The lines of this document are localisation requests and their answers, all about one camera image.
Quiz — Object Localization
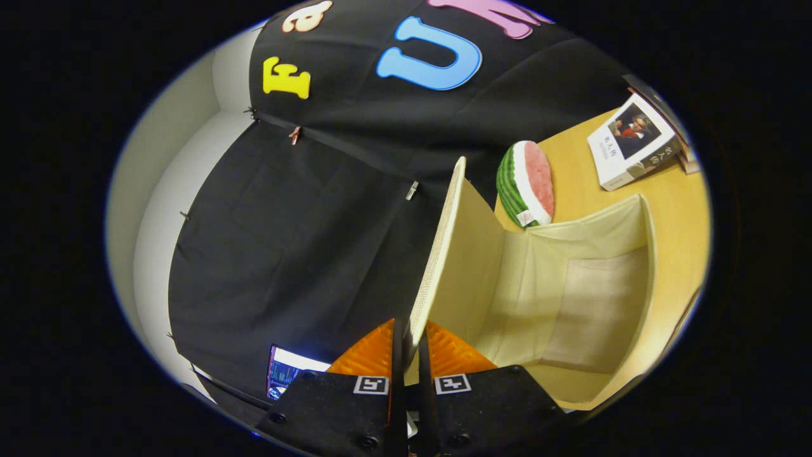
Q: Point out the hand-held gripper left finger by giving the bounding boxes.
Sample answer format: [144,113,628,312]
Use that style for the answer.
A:
[254,317,407,457]

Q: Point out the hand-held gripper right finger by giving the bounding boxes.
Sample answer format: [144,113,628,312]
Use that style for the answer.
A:
[416,321,575,457]

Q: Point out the beige fabric storage box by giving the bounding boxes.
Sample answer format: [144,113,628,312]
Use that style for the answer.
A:
[404,156,657,412]

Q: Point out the computer monitor screen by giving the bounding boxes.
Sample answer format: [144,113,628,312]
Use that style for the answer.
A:
[266,345,332,402]

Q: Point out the black backdrop cloth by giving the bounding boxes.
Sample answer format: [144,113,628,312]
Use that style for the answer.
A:
[168,0,635,407]

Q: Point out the watermelon slice plush toy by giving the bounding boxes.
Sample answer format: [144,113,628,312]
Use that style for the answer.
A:
[495,140,556,228]

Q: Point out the white portrait cover book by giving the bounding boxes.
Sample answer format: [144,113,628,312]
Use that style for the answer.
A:
[587,93,683,192]

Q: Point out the black hardcover book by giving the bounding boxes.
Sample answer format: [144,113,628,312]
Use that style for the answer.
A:
[623,74,691,148]

